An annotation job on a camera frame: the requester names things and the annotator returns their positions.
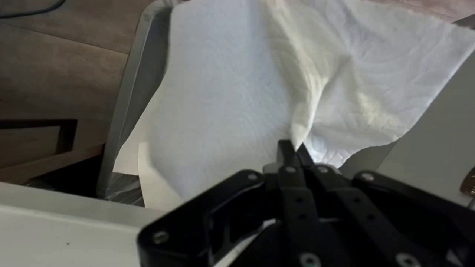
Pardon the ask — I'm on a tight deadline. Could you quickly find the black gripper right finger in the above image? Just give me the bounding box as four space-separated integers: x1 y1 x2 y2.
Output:
296 144 475 267

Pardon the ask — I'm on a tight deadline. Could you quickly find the white paper napkin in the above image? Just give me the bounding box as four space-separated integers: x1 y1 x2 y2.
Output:
113 0 475 201

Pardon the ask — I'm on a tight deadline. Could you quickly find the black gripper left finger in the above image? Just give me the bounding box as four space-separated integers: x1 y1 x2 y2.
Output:
135 138 324 267

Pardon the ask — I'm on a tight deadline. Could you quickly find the grey trash bin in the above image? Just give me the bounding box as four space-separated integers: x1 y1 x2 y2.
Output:
95 0 175 208

